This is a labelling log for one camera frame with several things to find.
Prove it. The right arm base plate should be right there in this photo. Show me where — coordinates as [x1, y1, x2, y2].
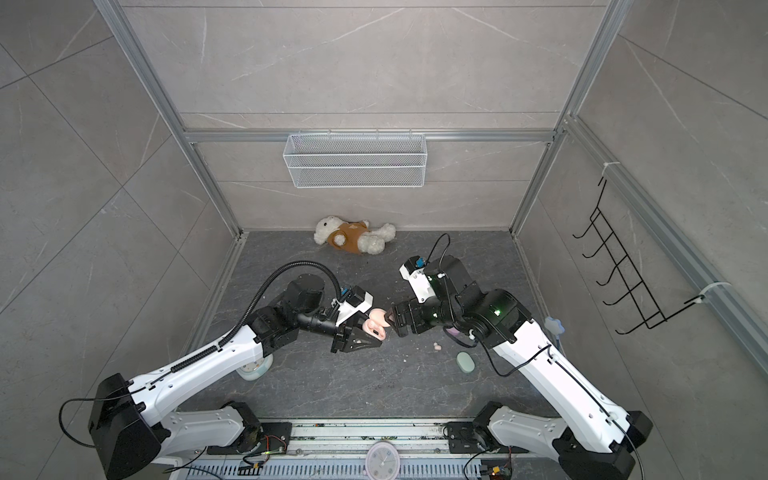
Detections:
[442, 421, 528, 454]

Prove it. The white teddy bear brown hoodie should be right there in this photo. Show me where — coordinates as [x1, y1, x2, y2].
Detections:
[313, 216, 396, 255]

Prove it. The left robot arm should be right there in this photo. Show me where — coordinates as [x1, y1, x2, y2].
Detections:
[87, 261, 386, 479]

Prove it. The mint alarm clock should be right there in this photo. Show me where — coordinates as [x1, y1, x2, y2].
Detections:
[236, 355, 274, 381]

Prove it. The mint green earbud case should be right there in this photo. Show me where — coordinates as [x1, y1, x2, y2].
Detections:
[456, 352, 476, 374]

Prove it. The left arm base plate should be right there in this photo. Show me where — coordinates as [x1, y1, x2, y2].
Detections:
[206, 422, 293, 455]

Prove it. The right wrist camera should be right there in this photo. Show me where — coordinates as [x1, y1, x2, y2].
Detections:
[399, 256, 436, 304]

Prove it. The white wire mesh basket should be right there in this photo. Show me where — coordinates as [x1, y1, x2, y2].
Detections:
[283, 133, 428, 189]

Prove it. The black wire hook rack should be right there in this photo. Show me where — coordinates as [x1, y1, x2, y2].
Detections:
[571, 177, 706, 336]

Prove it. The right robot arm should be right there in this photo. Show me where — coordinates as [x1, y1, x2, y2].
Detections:
[387, 255, 653, 479]

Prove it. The white round clock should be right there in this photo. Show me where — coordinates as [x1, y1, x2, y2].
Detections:
[364, 441, 402, 480]

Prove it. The pink earbud case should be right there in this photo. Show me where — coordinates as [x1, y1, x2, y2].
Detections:
[362, 308, 389, 341]

